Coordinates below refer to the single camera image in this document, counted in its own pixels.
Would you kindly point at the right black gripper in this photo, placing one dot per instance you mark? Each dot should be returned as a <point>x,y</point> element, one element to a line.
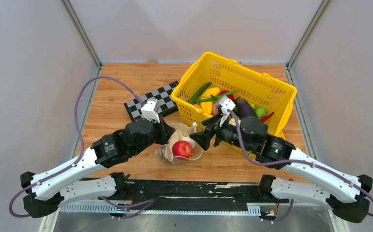
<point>211,127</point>

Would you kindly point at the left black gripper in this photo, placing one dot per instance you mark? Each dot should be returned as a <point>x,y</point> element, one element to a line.
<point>165,130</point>

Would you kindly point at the white oyster mushroom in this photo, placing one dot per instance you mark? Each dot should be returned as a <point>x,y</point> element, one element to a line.
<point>182,133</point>

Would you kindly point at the clear polka dot zip bag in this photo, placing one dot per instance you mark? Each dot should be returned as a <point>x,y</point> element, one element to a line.
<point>196,154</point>

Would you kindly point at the red apple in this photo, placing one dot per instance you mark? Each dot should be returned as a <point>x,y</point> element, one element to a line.
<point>182,149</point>

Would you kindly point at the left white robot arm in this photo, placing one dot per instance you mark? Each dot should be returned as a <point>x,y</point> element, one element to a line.
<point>48,191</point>

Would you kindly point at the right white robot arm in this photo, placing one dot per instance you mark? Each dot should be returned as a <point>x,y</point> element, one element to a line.
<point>346,195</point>

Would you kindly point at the red chili pepper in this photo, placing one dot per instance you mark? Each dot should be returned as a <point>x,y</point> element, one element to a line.
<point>265,118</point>

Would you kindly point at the green lettuce head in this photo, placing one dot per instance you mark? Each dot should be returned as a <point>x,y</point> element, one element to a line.
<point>260,112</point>

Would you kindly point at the purple eggplant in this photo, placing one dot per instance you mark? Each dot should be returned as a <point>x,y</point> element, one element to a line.
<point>244,108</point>

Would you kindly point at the yellow plastic basket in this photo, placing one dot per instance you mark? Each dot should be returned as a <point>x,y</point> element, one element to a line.
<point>258,89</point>

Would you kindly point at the red bell pepper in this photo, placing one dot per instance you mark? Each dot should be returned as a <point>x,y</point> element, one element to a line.
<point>227,93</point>

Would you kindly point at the green bean pods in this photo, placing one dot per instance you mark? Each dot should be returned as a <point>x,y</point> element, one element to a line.
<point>210,99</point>

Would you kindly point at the yellow bell pepper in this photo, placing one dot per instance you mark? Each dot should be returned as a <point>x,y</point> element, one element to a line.
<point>209,94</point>

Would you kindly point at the green cucumber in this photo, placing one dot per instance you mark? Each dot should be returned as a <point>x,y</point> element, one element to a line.
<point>199,92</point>

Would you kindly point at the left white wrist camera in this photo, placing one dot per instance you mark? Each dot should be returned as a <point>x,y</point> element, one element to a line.
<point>150,110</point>

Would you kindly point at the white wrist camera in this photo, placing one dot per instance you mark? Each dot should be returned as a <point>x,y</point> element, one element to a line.
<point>150,110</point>
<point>224,106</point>

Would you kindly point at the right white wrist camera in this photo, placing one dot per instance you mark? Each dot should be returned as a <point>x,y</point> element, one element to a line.
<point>224,106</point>

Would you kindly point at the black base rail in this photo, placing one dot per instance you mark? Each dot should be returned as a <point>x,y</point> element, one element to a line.
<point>193,195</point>

